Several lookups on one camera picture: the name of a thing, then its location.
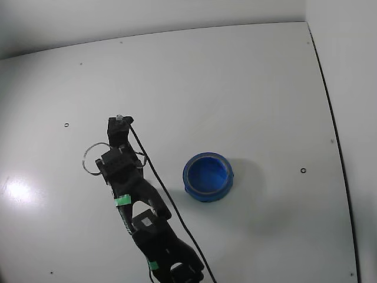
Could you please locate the white servo wire loop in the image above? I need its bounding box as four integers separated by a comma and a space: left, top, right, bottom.
82, 141, 110, 176
134, 152, 148, 168

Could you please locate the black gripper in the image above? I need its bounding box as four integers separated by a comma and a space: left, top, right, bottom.
95, 144, 145, 185

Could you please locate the blue tape roll bin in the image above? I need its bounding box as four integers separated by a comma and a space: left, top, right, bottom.
181, 152, 235, 203

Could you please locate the black camera cable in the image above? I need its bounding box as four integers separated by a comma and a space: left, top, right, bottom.
128, 124, 219, 283

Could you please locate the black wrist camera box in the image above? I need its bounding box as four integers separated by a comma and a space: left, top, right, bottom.
106, 114, 135, 148

